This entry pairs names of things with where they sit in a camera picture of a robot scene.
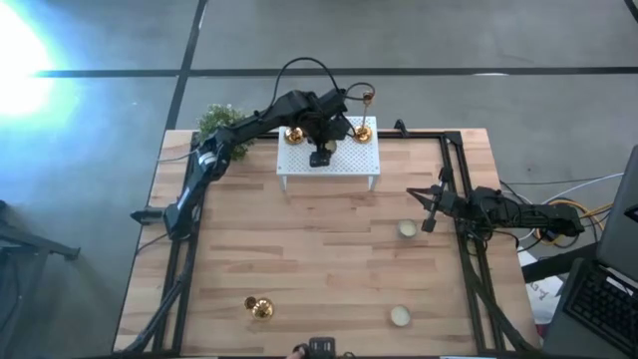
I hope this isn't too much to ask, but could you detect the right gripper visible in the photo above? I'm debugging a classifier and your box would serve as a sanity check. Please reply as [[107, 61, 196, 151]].
[[407, 186, 475, 218]]

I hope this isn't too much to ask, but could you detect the blue white patterned candle bowl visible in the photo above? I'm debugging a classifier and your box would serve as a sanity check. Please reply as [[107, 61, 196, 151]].
[[397, 218, 419, 239]]

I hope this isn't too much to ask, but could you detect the white perforated riser shelf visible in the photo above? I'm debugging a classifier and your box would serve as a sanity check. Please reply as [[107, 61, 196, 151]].
[[276, 116, 382, 191]]

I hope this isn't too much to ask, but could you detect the green plant in black pot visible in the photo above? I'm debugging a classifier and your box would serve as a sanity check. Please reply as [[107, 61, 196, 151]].
[[196, 103, 255, 162]]

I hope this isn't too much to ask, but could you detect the white paper sheet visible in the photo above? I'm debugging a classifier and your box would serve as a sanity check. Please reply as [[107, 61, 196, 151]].
[[517, 248, 564, 325]]

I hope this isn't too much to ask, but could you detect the grey laptop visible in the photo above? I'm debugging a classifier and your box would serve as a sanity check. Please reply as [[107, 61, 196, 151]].
[[540, 144, 638, 358]]

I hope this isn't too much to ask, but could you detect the black stand leg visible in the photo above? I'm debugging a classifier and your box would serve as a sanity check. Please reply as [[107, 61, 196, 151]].
[[0, 218, 82, 263]]

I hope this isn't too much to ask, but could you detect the black aluminium table frame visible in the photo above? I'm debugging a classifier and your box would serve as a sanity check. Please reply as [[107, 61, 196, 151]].
[[122, 130, 537, 356]]

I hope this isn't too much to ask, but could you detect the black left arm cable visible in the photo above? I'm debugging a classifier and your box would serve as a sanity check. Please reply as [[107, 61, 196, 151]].
[[270, 55, 377, 109]]

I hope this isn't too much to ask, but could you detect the yellow cable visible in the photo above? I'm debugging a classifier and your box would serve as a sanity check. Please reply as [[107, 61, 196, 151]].
[[535, 198, 614, 245]]

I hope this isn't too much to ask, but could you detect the black table-level camera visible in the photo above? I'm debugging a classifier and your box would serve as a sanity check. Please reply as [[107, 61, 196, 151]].
[[308, 336, 337, 353]]

